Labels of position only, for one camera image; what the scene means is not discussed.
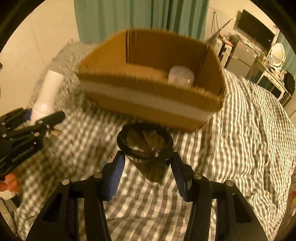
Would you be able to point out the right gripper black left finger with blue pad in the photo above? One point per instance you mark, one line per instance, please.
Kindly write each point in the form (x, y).
(58, 219)

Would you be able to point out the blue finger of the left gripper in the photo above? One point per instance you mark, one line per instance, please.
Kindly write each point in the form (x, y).
(28, 115)

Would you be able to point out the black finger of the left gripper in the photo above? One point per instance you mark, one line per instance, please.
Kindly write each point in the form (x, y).
(50, 121)

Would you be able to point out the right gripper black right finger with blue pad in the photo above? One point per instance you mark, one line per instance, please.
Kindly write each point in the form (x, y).
(235, 219)

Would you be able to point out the white plastic bottle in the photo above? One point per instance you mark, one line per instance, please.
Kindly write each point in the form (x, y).
(44, 105)

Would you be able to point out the black round cup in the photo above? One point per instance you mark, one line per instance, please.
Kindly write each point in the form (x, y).
(149, 147)

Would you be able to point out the person's left hand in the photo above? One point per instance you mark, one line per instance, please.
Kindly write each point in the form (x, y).
(10, 183)

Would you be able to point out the green curtain left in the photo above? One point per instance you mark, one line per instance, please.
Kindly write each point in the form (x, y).
(97, 20)

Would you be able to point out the brown cardboard box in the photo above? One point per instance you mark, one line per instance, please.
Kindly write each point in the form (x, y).
(128, 73)

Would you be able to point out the clear round plastic container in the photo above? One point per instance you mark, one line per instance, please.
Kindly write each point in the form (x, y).
(181, 76)

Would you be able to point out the white dressing table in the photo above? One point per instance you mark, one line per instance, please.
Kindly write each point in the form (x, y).
(271, 83)

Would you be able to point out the black backpack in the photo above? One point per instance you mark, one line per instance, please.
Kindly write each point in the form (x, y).
(289, 83)

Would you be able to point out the silver mini fridge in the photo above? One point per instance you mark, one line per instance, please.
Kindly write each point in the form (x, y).
(241, 59)

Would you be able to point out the white suitcase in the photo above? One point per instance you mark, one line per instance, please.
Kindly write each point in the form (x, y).
(222, 50)

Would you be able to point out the oval white vanity mirror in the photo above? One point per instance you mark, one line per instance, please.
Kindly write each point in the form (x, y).
(278, 54)

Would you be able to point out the black wall television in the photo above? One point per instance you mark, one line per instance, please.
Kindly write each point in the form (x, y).
(256, 29)

